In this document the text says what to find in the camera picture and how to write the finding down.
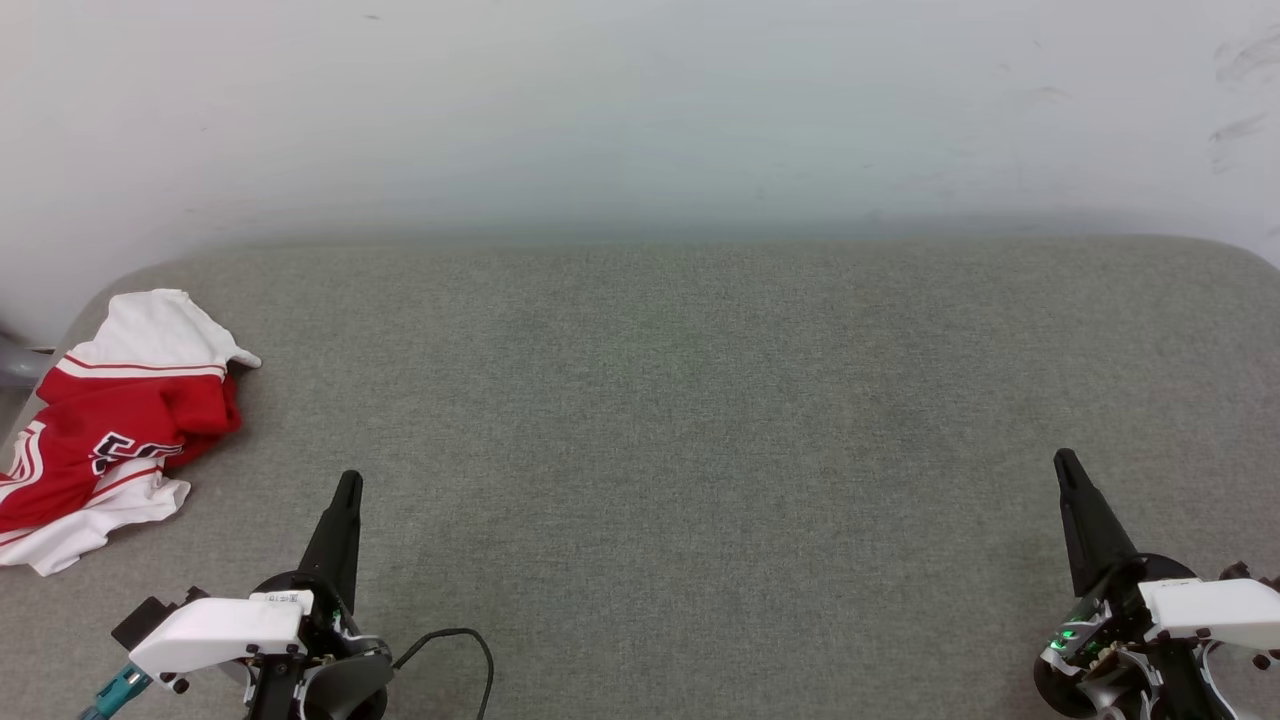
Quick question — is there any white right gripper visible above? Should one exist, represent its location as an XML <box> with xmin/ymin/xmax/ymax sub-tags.
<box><xmin>1053</xmin><ymin>448</ymin><xmax>1280</xmax><ymax>720</ymax></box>

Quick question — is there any teal cable connector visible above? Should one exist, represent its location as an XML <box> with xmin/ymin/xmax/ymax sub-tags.
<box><xmin>78</xmin><ymin>664</ymin><xmax>153</xmax><ymax>720</ymax></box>

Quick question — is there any grey rounded object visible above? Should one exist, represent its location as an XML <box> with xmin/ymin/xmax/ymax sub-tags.
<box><xmin>0</xmin><ymin>328</ymin><xmax>53</xmax><ymax>391</ymax></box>

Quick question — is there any red white basketball jersey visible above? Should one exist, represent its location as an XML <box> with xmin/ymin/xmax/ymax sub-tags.
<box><xmin>0</xmin><ymin>289</ymin><xmax>263</xmax><ymax>578</ymax></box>

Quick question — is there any grey fabric sofa cushion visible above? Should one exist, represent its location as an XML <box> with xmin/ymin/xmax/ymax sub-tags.
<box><xmin>0</xmin><ymin>235</ymin><xmax>1280</xmax><ymax>720</ymax></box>

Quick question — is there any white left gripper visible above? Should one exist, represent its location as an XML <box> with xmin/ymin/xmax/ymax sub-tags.
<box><xmin>128</xmin><ymin>470</ymin><xmax>393</xmax><ymax>701</ymax></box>

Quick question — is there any thin black cable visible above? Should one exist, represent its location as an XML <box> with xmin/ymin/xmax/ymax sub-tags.
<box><xmin>393</xmin><ymin>628</ymin><xmax>497</xmax><ymax>720</ymax></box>

